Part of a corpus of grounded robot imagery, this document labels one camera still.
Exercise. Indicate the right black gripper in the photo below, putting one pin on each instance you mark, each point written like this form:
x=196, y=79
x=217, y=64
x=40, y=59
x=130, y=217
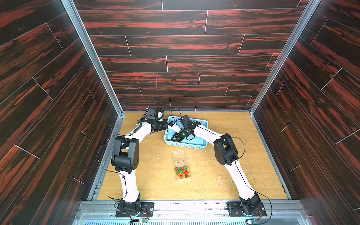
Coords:
x=178, y=137

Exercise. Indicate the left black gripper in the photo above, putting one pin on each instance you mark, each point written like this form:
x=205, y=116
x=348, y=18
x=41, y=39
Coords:
x=164, y=125

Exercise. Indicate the light blue plastic basket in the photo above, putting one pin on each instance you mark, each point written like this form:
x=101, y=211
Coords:
x=196, y=143

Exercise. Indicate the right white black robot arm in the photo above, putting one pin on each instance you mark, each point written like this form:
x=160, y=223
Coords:
x=226, y=154

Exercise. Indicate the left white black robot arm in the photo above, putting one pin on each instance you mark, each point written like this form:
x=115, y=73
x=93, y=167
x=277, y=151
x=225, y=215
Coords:
x=126, y=158

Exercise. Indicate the clear plastic clamshell container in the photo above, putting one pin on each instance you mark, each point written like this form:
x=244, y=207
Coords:
x=179, y=159

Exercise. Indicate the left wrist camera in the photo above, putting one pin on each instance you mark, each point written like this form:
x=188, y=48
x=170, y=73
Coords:
x=156, y=114

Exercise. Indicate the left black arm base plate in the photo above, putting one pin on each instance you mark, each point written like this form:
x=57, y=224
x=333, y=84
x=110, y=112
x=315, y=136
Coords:
x=135, y=209

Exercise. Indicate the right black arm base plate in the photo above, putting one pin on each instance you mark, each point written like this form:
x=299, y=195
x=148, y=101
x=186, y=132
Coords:
x=241, y=209

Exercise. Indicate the aluminium front rail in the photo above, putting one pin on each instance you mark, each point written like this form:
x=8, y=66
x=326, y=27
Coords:
x=193, y=212

